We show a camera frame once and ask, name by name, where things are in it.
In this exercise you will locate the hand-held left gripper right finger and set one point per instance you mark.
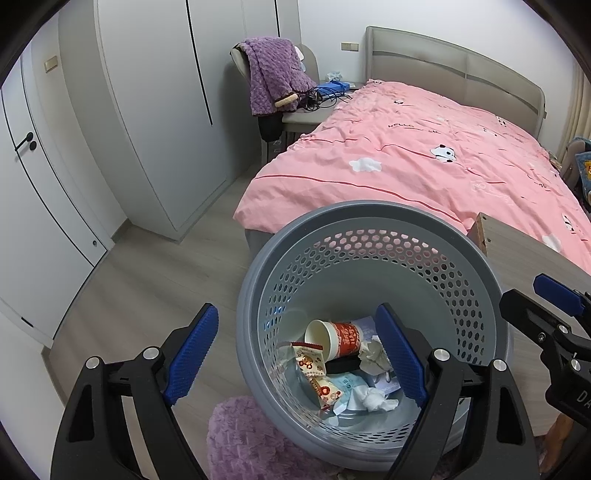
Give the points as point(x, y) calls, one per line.
point(401, 357)

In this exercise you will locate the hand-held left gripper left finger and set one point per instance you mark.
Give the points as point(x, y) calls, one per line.
point(191, 355)

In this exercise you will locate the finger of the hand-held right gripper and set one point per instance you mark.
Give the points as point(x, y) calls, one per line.
point(526, 314)
point(558, 290)

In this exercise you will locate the cream paper wrapper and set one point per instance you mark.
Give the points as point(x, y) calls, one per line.
point(373, 355)

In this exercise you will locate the purple rabbit print packet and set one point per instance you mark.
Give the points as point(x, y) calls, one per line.
point(368, 325)

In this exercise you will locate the white tissue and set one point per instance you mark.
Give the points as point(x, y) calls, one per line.
point(376, 399)

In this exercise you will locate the small black object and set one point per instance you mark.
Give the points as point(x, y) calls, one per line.
point(344, 365)

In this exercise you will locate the light blue wipe packet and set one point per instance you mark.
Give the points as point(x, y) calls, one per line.
point(348, 385)

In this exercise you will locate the red white paper cup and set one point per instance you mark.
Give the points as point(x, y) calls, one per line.
point(341, 339)

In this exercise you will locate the torn snack wrapper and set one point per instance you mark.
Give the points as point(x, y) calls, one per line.
point(311, 364)

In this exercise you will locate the grey perforated wastebasket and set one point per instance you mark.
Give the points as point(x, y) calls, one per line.
point(277, 286)

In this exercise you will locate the purple fuzzy cushion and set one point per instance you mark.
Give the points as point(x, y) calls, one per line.
point(240, 438)

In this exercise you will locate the beige chair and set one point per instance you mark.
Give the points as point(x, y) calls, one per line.
point(304, 119)
point(567, 166)

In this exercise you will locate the beige curtain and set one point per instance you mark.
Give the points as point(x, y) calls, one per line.
point(579, 106)

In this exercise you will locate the pink panda print duvet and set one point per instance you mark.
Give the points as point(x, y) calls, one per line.
point(392, 161)

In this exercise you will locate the white door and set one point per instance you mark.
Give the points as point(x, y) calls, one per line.
point(46, 207)

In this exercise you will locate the dark cloth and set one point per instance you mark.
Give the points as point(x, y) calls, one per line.
point(270, 127)

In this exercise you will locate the white wardrobe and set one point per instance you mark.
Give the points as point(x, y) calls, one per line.
point(152, 115)

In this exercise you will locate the grey bed headboard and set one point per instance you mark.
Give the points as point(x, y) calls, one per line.
point(452, 64)

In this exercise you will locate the tissue pack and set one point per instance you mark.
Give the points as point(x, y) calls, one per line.
point(333, 75)

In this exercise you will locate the purple fuzzy blanket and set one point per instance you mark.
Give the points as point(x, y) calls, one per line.
point(272, 74)

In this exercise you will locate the white printed cushion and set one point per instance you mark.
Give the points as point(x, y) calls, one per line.
point(301, 55)

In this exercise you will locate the wall socket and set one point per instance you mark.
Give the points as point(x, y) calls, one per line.
point(349, 46)

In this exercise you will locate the wall light switch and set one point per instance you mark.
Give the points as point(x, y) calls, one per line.
point(51, 63)

